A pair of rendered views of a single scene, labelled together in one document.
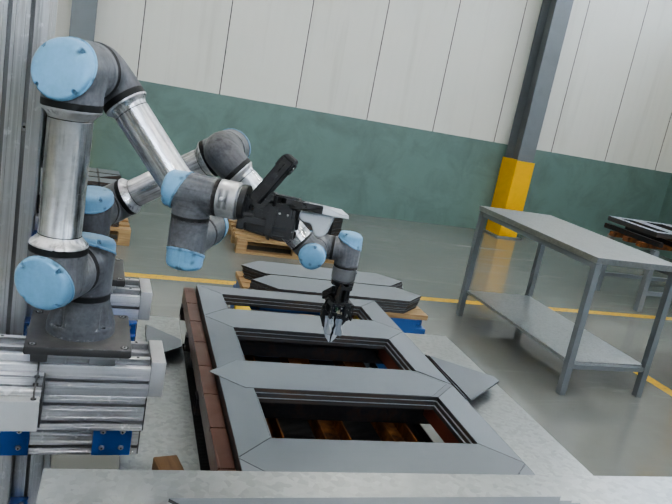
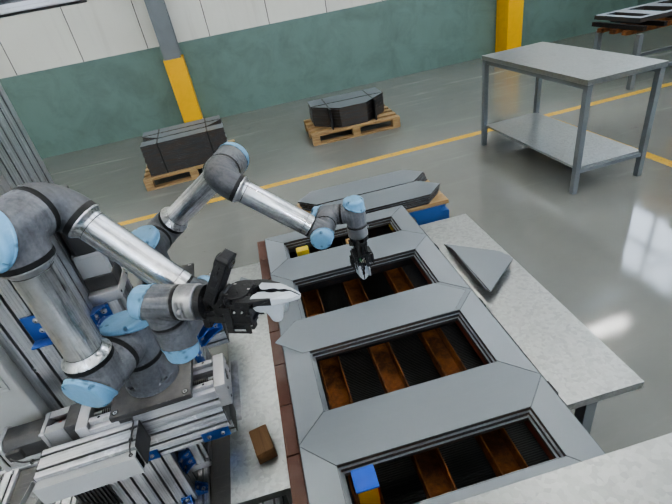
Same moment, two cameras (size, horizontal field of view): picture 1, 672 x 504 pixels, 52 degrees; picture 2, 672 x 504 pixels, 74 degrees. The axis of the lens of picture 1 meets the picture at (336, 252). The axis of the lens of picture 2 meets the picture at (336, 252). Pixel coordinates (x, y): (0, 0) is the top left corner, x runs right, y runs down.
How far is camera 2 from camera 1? 0.76 m
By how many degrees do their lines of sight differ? 22
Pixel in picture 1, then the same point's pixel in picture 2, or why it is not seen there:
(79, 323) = (144, 385)
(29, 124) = not seen: hidden behind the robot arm
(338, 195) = (378, 68)
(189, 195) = (152, 314)
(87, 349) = (156, 404)
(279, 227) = (238, 324)
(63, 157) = (40, 307)
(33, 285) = (80, 397)
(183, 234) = (165, 342)
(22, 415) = (128, 468)
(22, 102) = not seen: hidden behind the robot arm
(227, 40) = not seen: outside the picture
